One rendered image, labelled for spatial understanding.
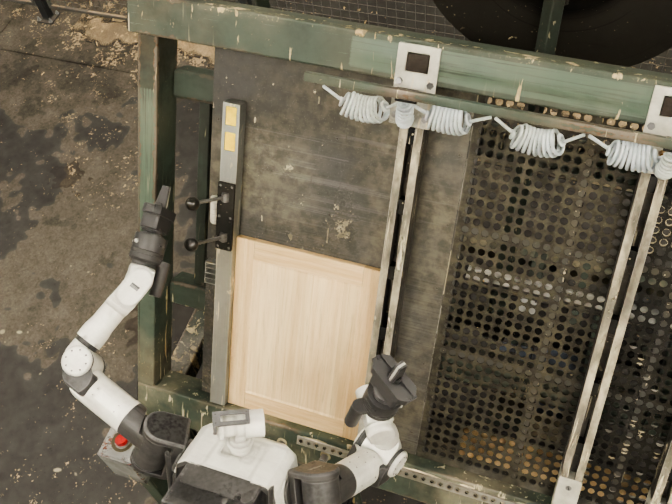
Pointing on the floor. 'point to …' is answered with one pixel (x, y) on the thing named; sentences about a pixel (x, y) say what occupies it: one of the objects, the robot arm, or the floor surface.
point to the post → (156, 488)
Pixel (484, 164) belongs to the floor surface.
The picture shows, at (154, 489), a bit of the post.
